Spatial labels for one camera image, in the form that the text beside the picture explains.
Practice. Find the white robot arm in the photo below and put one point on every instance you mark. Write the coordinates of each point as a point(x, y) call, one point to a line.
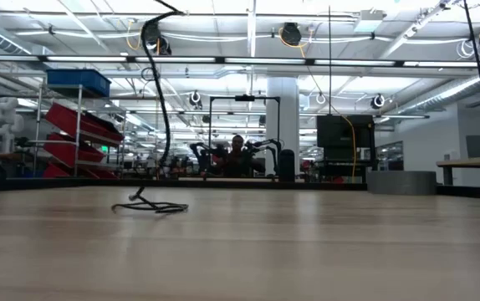
point(3, 121)

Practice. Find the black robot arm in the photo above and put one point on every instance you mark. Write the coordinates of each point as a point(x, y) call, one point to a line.
point(271, 146)
point(200, 152)

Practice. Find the person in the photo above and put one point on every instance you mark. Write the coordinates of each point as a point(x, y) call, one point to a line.
point(236, 161)

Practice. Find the black cylindrical stand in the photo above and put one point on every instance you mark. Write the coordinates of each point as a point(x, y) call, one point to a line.
point(287, 167)

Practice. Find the white column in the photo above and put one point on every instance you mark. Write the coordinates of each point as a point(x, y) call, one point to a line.
point(282, 108)

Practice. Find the black equipment cart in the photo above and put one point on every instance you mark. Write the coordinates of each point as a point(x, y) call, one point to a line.
point(340, 129)

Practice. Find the metal shelf rack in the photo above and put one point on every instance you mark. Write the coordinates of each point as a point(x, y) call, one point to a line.
point(78, 125)

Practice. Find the red storage bin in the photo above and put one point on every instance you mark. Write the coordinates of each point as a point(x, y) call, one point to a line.
point(62, 117)
point(56, 172)
point(62, 150)

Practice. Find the blue storage bin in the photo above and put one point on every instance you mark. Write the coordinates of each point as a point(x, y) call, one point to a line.
point(77, 79)

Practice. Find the long light strip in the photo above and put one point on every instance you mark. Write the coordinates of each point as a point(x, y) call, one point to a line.
point(85, 59)

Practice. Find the long wooden table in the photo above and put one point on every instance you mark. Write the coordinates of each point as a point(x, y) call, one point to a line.
point(470, 161)

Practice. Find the black aluminium table frame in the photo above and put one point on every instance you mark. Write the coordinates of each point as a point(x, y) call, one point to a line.
point(223, 184)

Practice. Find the black robot station frame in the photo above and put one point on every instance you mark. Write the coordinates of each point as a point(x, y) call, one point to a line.
point(244, 98)

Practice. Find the grey duct tape roll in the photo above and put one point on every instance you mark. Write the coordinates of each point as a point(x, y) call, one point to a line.
point(401, 183)

